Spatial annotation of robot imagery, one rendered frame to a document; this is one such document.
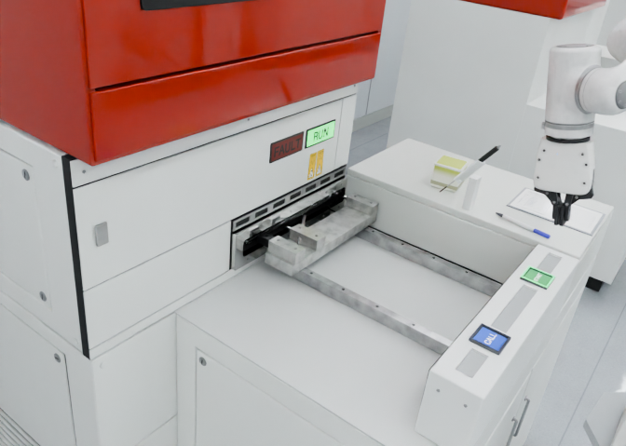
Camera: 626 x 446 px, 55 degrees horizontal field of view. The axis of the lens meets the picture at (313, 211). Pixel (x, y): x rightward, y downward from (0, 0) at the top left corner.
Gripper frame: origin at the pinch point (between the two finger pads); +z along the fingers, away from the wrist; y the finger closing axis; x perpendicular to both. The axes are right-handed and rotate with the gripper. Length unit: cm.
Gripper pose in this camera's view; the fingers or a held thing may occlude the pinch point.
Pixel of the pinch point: (561, 213)
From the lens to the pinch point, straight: 124.8
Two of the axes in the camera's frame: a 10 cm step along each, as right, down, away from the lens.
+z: 0.7, 9.3, 3.6
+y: 8.0, 1.6, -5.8
